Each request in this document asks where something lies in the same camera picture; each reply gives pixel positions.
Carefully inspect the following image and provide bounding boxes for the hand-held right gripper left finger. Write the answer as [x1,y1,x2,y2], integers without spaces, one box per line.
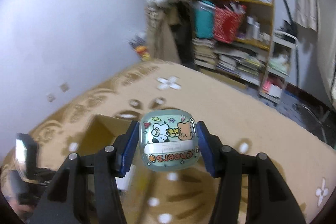
[30,120,141,224]

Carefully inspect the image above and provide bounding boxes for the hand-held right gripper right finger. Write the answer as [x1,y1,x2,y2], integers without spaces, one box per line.
[196,121,306,224]

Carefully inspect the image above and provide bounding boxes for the cardboard box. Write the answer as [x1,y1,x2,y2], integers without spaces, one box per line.
[77,114,147,193]

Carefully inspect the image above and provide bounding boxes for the white power adapter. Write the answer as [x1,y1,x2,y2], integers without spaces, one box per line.
[115,173,132,191]

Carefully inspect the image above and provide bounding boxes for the green cartoon print case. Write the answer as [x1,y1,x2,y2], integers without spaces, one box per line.
[139,108,201,171]

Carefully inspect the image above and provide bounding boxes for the pile of magazines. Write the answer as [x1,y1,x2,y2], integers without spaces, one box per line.
[215,46,268,85]

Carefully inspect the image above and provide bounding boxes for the white bottles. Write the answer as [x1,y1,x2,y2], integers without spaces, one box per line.
[270,84,282,97]

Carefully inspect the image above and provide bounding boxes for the stack of old books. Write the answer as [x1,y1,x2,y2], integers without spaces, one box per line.
[192,38,217,68]

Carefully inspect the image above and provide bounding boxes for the yellow red plush toy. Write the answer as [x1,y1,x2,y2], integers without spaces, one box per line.
[134,46,151,62]

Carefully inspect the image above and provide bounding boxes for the pale green packets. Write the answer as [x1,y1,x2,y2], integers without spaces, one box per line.
[269,60,290,75]

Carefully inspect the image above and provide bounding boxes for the grey white plush toy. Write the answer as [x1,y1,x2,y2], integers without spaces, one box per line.
[130,34,146,48]

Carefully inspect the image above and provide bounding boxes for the black hanging garment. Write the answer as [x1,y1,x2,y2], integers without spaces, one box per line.
[171,2,196,65]

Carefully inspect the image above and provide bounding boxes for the black metal stand legs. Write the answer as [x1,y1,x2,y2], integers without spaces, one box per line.
[293,102,331,143]

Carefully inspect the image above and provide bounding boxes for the beige hanging trousers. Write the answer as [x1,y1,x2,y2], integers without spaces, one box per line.
[146,5,181,63]

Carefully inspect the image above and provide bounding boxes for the white brown soft toy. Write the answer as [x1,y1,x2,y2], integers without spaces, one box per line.
[273,55,289,65]

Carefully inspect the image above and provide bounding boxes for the white metal cart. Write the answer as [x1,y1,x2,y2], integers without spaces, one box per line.
[259,28,298,105]

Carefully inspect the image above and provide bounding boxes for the red patterned bag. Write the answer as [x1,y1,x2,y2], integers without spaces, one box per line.
[213,4,247,44]

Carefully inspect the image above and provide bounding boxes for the teal bag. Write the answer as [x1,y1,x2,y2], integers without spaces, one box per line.
[194,1,216,39]

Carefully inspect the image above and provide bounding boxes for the white cosmetic bottle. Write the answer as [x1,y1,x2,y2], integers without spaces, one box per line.
[252,22,261,41]

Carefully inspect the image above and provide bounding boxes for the wooden shelf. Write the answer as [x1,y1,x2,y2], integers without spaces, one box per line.
[192,0,275,89]

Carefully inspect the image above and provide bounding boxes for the dark bag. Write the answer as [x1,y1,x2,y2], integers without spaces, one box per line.
[282,21,298,37]

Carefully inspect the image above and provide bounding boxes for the white folded mattress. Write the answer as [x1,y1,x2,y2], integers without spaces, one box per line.
[312,0,336,111]

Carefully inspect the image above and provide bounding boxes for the black hose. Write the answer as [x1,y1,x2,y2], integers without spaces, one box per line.
[276,0,301,88]

